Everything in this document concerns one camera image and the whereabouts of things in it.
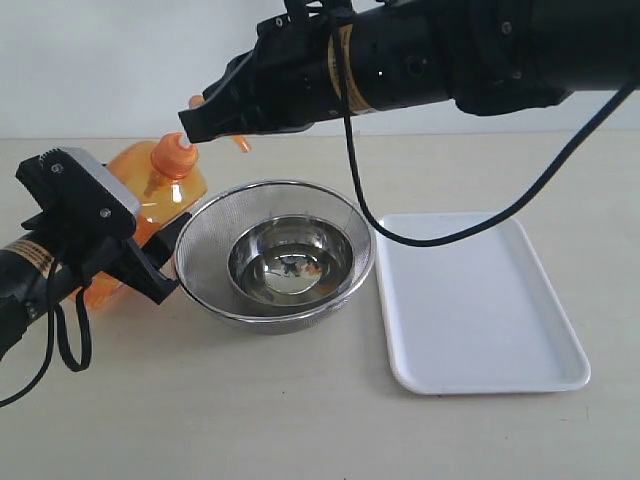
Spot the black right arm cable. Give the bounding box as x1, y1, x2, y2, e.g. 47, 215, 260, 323
327, 9, 640, 247

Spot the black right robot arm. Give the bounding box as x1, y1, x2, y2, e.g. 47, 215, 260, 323
179, 1, 639, 143

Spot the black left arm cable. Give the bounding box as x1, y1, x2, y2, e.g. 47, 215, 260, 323
0, 249, 94, 409

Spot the small stainless steel bowl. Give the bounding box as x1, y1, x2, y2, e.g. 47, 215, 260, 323
227, 215, 355, 310

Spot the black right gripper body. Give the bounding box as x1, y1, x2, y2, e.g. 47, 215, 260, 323
250, 1, 345, 133

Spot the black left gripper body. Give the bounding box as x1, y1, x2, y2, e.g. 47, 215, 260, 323
19, 199, 135, 284

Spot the orange dish soap pump bottle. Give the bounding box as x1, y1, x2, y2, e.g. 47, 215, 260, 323
62, 94, 251, 316

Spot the steel mesh colander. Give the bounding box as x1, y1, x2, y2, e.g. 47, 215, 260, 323
172, 179, 376, 335

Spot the white rectangular plastic tray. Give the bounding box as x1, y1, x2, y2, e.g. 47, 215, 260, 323
376, 219, 591, 396

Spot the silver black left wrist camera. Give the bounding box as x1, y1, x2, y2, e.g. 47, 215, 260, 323
16, 147, 141, 240

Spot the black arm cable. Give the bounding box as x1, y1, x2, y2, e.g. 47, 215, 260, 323
0, 249, 94, 409
327, 9, 640, 247

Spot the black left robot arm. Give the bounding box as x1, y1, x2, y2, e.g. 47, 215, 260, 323
1, 212, 192, 354

